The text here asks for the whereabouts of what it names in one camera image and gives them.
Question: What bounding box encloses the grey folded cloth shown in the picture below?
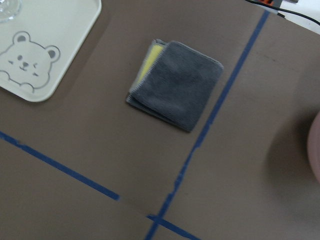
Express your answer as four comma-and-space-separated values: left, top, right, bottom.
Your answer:
126, 39, 224, 132

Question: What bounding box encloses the clear wine glass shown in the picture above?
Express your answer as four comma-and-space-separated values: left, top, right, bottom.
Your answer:
0, 0, 22, 24

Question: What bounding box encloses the pink bowl of ice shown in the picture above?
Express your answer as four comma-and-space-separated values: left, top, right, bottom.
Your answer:
307, 113, 320, 183

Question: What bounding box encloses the cream bear serving tray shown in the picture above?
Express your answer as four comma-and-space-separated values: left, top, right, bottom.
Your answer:
0, 0, 102, 102

